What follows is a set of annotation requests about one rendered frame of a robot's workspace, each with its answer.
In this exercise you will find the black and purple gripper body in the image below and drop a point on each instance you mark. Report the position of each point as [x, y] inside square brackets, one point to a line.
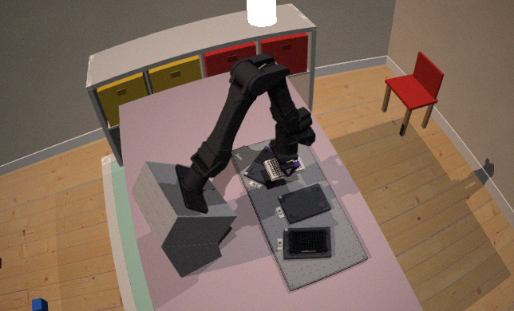
[281, 154]

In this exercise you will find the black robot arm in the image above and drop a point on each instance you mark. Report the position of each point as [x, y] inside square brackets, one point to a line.
[247, 82]

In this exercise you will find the white well plate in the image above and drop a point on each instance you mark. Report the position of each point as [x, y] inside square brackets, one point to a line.
[275, 172]

